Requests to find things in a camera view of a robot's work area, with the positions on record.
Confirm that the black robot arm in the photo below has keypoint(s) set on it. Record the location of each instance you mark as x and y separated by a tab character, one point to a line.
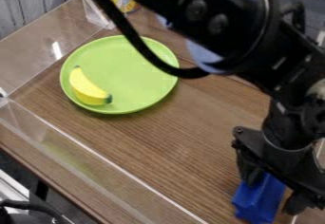
258	38

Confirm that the green plastic plate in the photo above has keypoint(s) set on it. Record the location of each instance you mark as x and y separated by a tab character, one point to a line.
119	70

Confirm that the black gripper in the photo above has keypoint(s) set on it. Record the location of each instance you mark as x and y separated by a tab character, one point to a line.
279	150

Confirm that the yellow toy banana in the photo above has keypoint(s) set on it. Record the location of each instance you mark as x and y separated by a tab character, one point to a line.
85	90

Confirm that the yellow labelled tin can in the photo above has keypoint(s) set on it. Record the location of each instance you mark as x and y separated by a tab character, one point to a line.
126	6

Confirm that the blue cross-shaped block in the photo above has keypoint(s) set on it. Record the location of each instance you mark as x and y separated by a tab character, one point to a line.
257	202

